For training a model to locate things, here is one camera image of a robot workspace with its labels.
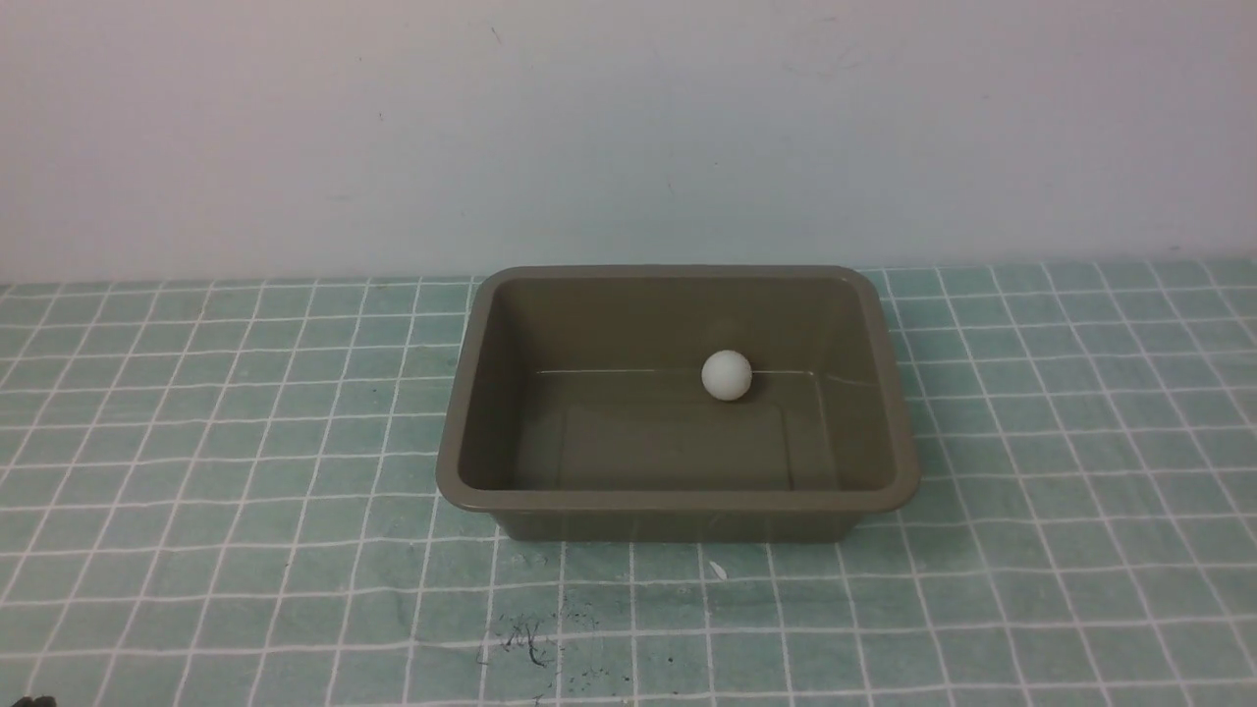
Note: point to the white ping-pong ball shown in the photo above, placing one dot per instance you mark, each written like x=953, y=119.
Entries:
x=726, y=375

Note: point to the olive green plastic bin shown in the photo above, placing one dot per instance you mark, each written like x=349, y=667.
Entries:
x=577, y=411

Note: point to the green checkered tablecloth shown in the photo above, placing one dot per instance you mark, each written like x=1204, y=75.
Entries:
x=222, y=493

